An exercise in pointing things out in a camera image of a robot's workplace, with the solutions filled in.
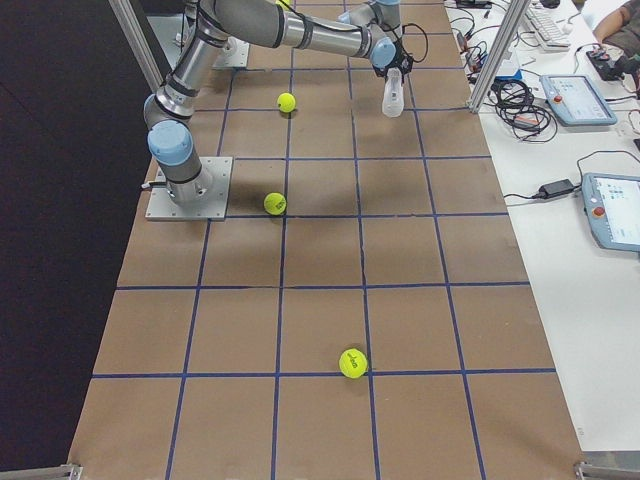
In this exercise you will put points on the white keyboard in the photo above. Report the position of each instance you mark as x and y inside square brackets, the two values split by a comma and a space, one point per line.
[547, 33]

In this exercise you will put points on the black power adapter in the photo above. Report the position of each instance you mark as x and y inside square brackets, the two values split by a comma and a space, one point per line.
[555, 189]

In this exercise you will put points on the centre tennis ball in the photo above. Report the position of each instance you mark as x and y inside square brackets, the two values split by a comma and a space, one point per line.
[286, 102]

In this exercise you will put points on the tennis ball near base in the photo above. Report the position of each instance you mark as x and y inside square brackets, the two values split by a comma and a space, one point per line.
[275, 203]

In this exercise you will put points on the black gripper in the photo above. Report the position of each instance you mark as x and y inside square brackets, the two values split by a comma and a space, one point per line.
[403, 65]

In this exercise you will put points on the white tennis ball can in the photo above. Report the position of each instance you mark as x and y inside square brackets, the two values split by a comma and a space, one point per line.
[393, 97]

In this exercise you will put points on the aluminium frame post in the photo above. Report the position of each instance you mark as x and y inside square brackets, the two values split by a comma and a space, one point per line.
[514, 15]

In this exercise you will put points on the teach pendant tablet near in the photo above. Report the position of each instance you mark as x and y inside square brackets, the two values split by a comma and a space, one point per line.
[611, 204]

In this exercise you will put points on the teach pendant tablet far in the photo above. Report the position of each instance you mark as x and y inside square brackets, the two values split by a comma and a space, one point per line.
[576, 101]

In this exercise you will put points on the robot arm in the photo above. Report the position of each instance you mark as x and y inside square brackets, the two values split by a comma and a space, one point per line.
[218, 29]

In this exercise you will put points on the teach pendant tablet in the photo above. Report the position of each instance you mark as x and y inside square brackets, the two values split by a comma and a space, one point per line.
[576, 101]
[611, 204]

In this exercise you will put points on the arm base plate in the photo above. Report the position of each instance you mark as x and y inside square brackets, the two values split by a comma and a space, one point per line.
[204, 198]

